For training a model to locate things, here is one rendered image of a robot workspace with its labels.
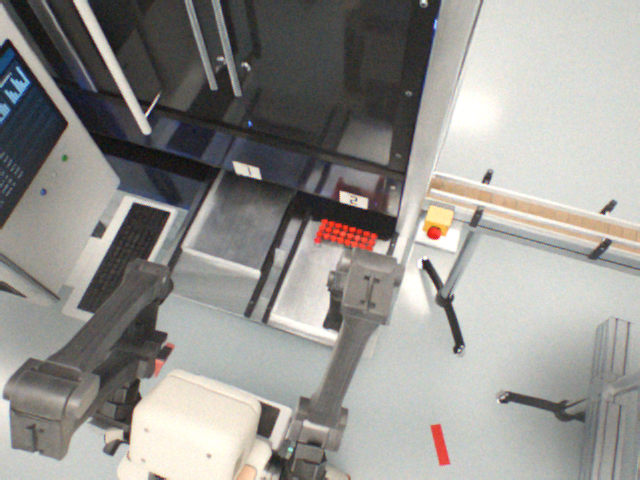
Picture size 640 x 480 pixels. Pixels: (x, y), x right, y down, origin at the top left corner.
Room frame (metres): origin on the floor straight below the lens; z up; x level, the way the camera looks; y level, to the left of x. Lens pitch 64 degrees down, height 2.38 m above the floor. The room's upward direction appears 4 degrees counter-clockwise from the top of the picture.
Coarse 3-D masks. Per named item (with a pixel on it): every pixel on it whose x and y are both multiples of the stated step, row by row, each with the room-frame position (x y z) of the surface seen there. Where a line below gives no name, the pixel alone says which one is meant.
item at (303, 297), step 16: (320, 224) 0.82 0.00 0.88; (304, 240) 0.76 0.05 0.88; (304, 256) 0.71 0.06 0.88; (320, 256) 0.70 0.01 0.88; (336, 256) 0.70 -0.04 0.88; (288, 272) 0.64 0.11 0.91; (304, 272) 0.65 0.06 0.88; (320, 272) 0.65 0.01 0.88; (288, 288) 0.61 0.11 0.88; (304, 288) 0.60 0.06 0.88; (320, 288) 0.60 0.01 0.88; (288, 304) 0.55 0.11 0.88; (304, 304) 0.55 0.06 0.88; (320, 304) 0.55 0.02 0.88; (288, 320) 0.50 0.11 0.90; (304, 320) 0.50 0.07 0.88; (320, 320) 0.50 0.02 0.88; (336, 336) 0.44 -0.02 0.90
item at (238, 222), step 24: (216, 192) 0.96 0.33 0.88; (240, 192) 0.96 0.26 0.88; (264, 192) 0.95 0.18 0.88; (288, 192) 0.94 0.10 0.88; (216, 216) 0.87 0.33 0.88; (240, 216) 0.87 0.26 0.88; (264, 216) 0.86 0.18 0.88; (192, 240) 0.79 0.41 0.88; (216, 240) 0.78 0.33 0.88; (240, 240) 0.78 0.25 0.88; (264, 240) 0.77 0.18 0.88; (240, 264) 0.68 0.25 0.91; (264, 264) 0.69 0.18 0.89
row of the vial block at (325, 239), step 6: (318, 234) 0.76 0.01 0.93; (324, 234) 0.76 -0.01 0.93; (324, 240) 0.74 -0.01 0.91; (330, 240) 0.74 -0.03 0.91; (336, 240) 0.74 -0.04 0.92; (342, 240) 0.73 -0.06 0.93; (348, 240) 0.73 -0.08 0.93; (336, 246) 0.73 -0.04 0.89; (342, 246) 0.72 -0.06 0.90; (348, 246) 0.71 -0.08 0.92; (354, 246) 0.71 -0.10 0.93; (360, 246) 0.71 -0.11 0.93
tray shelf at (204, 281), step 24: (216, 168) 1.06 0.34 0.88; (312, 216) 0.85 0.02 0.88; (336, 216) 0.84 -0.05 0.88; (360, 216) 0.84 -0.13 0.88; (384, 216) 0.83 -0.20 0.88; (288, 240) 0.77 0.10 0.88; (384, 240) 0.74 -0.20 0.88; (192, 264) 0.71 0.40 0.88; (216, 264) 0.70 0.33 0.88; (192, 288) 0.63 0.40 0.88; (216, 288) 0.62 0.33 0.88; (240, 288) 0.62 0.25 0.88; (240, 312) 0.54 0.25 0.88; (264, 312) 0.54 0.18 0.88; (312, 336) 0.45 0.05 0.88
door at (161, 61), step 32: (64, 0) 1.10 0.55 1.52; (96, 0) 1.06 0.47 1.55; (128, 0) 1.03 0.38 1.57; (160, 0) 1.00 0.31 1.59; (128, 32) 1.04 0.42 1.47; (160, 32) 1.01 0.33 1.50; (192, 32) 0.97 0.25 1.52; (96, 64) 1.10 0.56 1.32; (128, 64) 1.06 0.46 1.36; (160, 64) 1.02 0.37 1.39; (192, 64) 0.98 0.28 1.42; (160, 96) 1.04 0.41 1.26; (192, 96) 1.00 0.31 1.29; (224, 96) 0.96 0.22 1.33
